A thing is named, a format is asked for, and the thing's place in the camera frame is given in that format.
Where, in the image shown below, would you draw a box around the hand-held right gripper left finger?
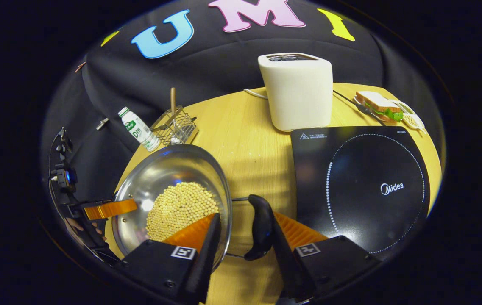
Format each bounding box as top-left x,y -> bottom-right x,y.
118,213 -> 223,305

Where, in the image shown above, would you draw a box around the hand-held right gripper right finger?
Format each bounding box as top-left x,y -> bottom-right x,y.
268,211 -> 382,302

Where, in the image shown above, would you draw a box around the soybeans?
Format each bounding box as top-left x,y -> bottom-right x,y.
145,181 -> 220,243

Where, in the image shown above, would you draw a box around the stainless steel pot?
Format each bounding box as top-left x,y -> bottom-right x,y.
111,143 -> 276,261

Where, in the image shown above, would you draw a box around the black induction cooktop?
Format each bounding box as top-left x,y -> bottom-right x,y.
290,125 -> 431,255

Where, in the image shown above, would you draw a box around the white bottle with green label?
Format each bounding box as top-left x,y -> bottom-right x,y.
118,106 -> 162,152

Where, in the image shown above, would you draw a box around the white toaster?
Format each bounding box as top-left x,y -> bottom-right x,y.
258,52 -> 334,132

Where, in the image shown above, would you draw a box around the sandwich with lettuce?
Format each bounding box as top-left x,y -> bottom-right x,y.
355,91 -> 404,123

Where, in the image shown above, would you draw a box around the white divided bean dish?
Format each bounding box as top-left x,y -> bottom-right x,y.
393,100 -> 428,134

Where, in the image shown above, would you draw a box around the wire utensil basket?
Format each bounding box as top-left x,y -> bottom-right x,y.
150,105 -> 200,147

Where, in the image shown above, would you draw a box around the wooden-handled spoon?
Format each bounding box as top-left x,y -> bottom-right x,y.
169,87 -> 182,144

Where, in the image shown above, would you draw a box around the white power cable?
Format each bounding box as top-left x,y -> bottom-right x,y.
243,88 -> 269,100

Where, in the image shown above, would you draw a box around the black power cable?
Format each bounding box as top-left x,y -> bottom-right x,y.
333,90 -> 383,125

